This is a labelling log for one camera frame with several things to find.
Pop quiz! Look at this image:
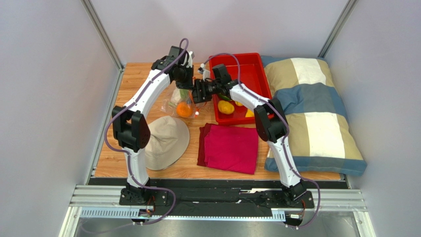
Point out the orange fake fruit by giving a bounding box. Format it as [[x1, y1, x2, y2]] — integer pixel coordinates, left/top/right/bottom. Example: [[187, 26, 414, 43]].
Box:
[[176, 101, 194, 118]]

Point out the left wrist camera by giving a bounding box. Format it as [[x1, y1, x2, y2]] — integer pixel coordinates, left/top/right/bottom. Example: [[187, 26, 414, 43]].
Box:
[[184, 51, 195, 68]]

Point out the yellow fake pear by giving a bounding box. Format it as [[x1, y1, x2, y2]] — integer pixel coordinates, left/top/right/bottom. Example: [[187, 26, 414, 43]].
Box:
[[245, 110, 254, 118]]

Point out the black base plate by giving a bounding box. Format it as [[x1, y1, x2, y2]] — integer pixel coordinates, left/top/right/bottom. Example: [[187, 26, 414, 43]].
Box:
[[119, 188, 316, 217]]

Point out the red plastic tray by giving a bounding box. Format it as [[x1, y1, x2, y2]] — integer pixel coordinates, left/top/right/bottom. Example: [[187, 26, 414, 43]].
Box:
[[207, 53, 272, 125]]

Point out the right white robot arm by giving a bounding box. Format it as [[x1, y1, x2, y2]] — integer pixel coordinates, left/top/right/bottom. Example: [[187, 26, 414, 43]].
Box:
[[192, 64, 307, 207]]

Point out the fake watermelon slice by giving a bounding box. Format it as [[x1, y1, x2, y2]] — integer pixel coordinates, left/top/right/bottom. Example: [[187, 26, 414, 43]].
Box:
[[218, 94, 232, 101]]

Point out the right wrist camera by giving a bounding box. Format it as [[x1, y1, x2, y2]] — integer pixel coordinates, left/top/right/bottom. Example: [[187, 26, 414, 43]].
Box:
[[198, 63, 211, 80]]

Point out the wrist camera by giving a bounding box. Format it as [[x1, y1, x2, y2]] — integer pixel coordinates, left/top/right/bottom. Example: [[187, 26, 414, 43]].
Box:
[[198, 63, 211, 80], [184, 51, 195, 68]]

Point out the dark yellow fake fruit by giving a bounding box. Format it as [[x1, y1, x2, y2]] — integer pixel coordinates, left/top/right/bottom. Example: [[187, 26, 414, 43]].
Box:
[[217, 100, 235, 115]]

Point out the plaid pillow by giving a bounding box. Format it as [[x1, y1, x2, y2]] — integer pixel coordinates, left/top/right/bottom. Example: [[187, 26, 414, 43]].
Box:
[[261, 56, 367, 176]]

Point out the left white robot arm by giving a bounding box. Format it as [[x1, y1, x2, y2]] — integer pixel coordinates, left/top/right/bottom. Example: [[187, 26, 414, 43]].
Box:
[[110, 46, 194, 205]]

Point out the magenta folded cloth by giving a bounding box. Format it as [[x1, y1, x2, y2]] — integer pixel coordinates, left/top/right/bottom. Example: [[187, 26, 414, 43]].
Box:
[[197, 123, 259, 175]]

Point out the clear zip top bag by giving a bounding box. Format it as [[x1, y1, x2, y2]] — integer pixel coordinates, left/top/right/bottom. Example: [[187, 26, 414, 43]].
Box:
[[160, 85, 207, 119]]

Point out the beige bucket hat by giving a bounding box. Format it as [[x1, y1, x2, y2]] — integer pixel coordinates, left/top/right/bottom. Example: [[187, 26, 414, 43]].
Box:
[[145, 116, 190, 170]]

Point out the aluminium frame rail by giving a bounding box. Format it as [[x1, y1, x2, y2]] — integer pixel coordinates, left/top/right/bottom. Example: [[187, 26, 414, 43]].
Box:
[[70, 185, 367, 222]]

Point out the white fake cauliflower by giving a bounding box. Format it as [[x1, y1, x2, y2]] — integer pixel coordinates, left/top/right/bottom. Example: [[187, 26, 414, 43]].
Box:
[[168, 88, 189, 107]]

